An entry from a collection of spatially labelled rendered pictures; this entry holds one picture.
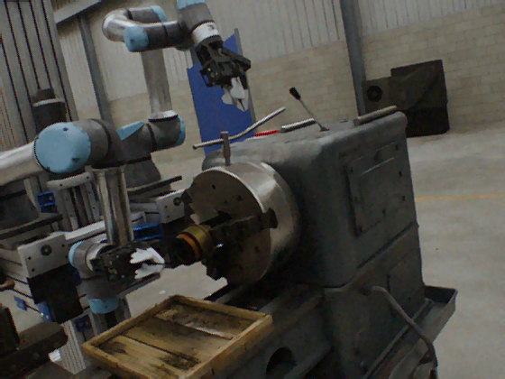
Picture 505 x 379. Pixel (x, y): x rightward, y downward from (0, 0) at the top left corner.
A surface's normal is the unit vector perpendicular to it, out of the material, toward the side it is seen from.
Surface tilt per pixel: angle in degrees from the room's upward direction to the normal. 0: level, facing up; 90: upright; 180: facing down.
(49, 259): 90
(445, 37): 90
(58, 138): 89
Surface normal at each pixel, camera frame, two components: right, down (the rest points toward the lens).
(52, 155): -0.18, 0.21
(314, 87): -0.55, 0.26
